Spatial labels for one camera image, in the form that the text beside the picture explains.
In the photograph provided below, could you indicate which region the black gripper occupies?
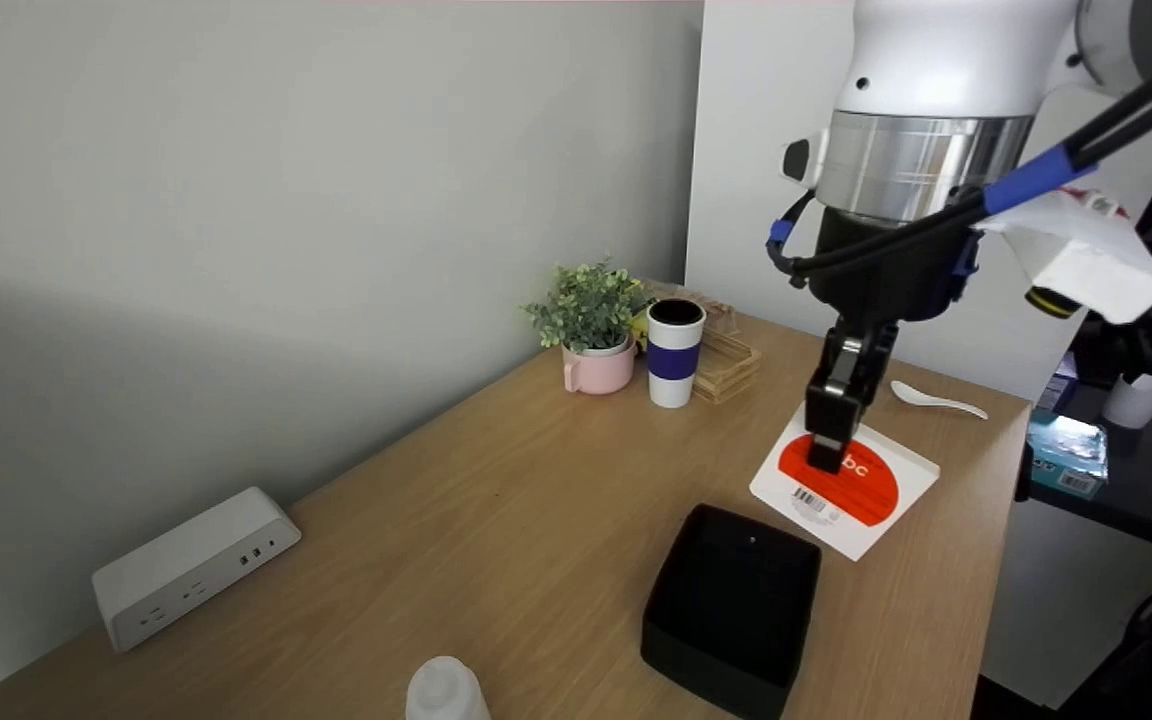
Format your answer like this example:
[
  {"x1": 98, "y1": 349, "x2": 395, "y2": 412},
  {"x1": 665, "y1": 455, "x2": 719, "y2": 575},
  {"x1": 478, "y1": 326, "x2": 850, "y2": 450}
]
[{"x1": 805, "y1": 209, "x2": 976, "y2": 471}]

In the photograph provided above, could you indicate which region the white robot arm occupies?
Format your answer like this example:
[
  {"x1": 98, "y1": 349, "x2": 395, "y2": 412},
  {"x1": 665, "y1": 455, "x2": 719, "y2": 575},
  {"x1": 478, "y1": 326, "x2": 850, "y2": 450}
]
[{"x1": 784, "y1": 0, "x2": 1152, "y2": 471}]

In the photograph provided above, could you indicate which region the black lunch box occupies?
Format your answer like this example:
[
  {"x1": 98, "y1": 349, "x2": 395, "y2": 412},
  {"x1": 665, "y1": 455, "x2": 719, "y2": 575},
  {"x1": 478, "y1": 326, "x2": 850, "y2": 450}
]
[{"x1": 638, "y1": 506, "x2": 821, "y2": 720}]

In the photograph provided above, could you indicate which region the blue tissue box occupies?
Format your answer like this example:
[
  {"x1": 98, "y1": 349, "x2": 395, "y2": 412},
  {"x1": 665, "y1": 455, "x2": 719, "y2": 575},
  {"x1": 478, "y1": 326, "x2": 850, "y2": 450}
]
[{"x1": 1027, "y1": 412, "x2": 1109, "y2": 497}]

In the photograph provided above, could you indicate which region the white power strip box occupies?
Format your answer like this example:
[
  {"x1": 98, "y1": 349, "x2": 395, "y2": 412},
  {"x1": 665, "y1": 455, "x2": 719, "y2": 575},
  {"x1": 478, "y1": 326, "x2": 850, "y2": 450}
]
[{"x1": 93, "y1": 487, "x2": 300, "y2": 651}]

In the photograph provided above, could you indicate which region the white plastic spoon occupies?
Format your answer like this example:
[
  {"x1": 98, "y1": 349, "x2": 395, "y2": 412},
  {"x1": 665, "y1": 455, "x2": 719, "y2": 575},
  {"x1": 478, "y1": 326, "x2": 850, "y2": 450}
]
[{"x1": 888, "y1": 379, "x2": 991, "y2": 422}]

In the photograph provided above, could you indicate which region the wooden slat tray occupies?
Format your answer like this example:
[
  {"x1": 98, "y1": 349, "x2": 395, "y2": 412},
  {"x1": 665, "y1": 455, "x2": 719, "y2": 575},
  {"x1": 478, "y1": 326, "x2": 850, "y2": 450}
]
[{"x1": 694, "y1": 338, "x2": 760, "y2": 400}]

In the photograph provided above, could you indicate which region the white cup blue band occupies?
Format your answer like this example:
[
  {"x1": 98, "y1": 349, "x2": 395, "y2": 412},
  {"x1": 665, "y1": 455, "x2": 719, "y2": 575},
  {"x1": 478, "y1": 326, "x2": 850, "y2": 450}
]
[{"x1": 646, "y1": 299, "x2": 705, "y2": 408}]

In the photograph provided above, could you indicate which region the green plant pink pot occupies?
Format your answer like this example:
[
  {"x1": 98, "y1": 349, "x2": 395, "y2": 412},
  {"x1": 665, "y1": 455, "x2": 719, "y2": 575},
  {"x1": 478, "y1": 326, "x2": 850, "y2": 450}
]
[{"x1": 528, "y1": 261, "x2": 650, "y2": 398}]

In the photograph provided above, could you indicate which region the white paper cup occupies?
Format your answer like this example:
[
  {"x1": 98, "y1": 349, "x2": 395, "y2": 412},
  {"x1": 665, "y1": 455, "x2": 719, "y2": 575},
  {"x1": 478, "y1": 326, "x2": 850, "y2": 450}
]
[{"x1": 1105, "y1": 373, "x2": 1152, "y2": 434}]

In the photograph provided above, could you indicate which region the white squeeze bottle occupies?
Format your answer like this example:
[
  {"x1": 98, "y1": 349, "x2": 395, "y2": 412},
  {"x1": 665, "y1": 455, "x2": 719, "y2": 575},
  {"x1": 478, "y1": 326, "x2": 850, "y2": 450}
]
[{"x1": 403, "y1": 658, "x2": 491, "y2": 720}]

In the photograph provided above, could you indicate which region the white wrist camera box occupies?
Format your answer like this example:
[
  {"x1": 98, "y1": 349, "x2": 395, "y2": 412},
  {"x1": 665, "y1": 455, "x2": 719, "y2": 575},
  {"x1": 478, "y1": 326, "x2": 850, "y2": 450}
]
[{"x1": 982, "y1": 188, "x2": 1152, "y2": 326}]

